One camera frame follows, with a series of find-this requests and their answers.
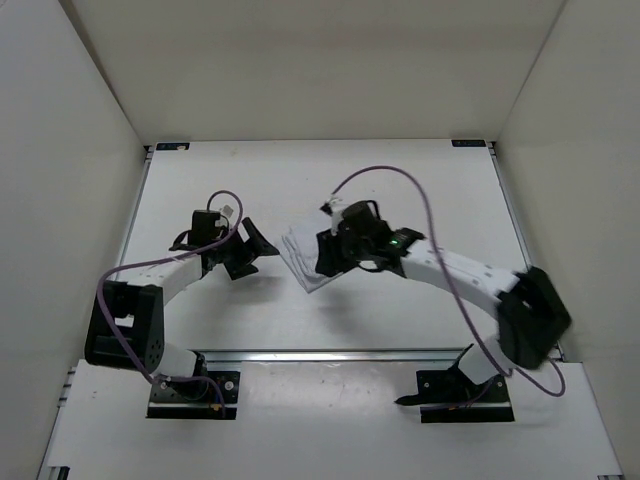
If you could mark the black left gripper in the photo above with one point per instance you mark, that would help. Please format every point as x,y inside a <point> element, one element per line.
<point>251,249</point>

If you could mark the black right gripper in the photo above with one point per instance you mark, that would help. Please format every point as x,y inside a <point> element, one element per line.
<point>331,261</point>

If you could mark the white fabric skirt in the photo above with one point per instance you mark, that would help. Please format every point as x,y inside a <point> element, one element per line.
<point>298,247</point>

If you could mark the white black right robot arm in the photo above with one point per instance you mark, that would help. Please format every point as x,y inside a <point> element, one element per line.
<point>530,315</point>

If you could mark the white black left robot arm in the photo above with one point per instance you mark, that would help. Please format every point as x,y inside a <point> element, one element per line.
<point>127,325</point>

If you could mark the blue label sticker left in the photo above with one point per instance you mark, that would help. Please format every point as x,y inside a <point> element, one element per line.
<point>172,146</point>

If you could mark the blue label sticker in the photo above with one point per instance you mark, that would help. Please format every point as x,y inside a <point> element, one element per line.
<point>468,143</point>
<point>172,146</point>

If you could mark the blue label sticker right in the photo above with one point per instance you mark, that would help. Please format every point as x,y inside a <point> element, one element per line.
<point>468,143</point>

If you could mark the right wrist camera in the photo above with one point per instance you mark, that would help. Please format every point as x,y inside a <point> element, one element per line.
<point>364,217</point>

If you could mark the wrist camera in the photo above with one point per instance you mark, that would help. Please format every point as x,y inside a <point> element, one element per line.
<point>364,217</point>
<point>207,227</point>

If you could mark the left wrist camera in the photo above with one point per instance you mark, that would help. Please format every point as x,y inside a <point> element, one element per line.
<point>207,227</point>

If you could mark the aluminium table edge rail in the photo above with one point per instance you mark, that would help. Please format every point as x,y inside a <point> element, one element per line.
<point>270,356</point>

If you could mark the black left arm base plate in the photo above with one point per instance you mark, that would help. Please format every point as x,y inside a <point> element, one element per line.
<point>197,400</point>

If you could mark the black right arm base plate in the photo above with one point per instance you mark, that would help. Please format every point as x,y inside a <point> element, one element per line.
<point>443,397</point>

